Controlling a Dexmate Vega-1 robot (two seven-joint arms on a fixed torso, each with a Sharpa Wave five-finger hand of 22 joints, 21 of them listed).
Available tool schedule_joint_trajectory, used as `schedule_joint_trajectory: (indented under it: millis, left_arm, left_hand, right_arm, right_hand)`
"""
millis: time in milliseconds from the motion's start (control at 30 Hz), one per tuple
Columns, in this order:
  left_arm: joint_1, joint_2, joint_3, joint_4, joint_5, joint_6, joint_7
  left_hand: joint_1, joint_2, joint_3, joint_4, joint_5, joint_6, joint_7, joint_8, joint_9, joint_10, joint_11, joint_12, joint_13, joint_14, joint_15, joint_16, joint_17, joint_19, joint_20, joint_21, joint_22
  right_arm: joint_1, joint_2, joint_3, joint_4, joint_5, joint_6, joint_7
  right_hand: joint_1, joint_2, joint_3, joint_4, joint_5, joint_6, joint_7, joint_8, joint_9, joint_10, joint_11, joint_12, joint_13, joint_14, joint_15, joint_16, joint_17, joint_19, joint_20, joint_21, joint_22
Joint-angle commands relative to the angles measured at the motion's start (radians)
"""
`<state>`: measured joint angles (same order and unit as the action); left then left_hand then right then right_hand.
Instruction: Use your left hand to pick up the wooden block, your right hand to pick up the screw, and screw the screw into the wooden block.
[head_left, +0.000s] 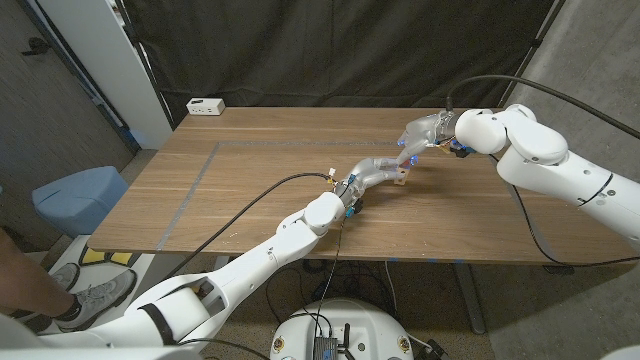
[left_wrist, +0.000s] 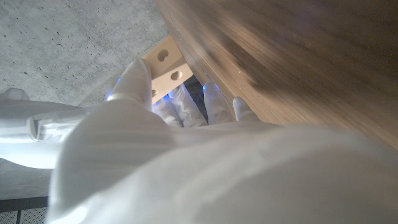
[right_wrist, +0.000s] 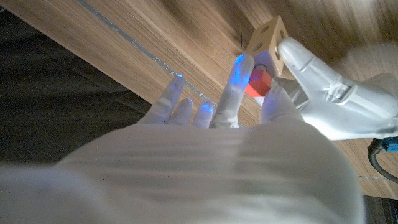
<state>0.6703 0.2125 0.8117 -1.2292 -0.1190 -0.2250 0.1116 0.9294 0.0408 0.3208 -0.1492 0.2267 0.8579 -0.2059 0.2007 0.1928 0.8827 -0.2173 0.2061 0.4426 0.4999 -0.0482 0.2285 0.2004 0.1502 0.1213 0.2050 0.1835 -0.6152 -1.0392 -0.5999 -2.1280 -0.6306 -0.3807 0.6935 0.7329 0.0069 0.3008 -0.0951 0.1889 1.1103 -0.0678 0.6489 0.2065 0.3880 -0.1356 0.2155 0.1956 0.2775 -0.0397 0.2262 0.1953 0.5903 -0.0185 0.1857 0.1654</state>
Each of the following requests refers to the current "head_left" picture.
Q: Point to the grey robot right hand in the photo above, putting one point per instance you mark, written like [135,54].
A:
[427,132]

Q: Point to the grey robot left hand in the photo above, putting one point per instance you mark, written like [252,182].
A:
[367,172]

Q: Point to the wooden block with holes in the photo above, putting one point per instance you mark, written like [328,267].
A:
[402,176]

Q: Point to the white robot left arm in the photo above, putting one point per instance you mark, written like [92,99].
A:
[255,265]

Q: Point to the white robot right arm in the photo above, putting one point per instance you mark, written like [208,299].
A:
[550,155]

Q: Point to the black backdrop curtain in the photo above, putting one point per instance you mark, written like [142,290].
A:
[340,50]

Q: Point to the large wooden board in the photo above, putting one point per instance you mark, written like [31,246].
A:
[250,143]

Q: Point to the black backdrop stand pole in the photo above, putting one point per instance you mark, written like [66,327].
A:
[530,50]
[145,65]

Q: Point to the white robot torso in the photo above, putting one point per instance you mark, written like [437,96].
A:
[345,320]

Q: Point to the grey table leg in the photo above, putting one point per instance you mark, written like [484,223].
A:
[470,300]

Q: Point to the white table leg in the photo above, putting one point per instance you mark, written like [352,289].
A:
[220,263]

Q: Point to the white power strip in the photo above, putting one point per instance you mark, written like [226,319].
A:
[205,106]

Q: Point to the grey box on torso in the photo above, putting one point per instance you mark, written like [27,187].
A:
[325,348]

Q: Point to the person's leg and shoe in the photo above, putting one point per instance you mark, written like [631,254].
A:
[145,265]

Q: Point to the light blue stool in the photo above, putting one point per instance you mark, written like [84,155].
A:
[80,200]

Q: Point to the grey sneaker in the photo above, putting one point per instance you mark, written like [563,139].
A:
[100,297]
[62,277]

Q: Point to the bare person leg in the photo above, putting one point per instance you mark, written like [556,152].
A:
[25,292]

